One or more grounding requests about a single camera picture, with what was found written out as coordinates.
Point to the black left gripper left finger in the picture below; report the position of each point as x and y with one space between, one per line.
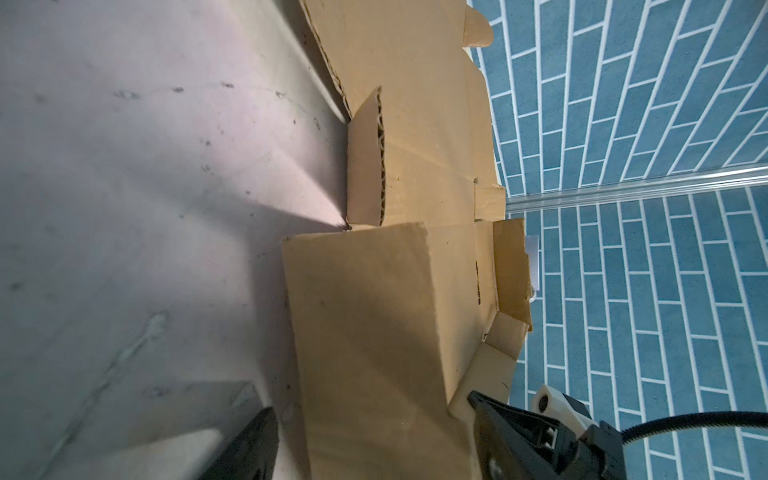
252 454

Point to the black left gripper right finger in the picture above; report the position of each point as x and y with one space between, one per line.
512 443

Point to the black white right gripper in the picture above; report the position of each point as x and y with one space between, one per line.
581 447

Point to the brown cardboard box top sheet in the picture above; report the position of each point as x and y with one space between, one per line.
426 296

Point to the aluminium right corner post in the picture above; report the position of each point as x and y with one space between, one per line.
672 185

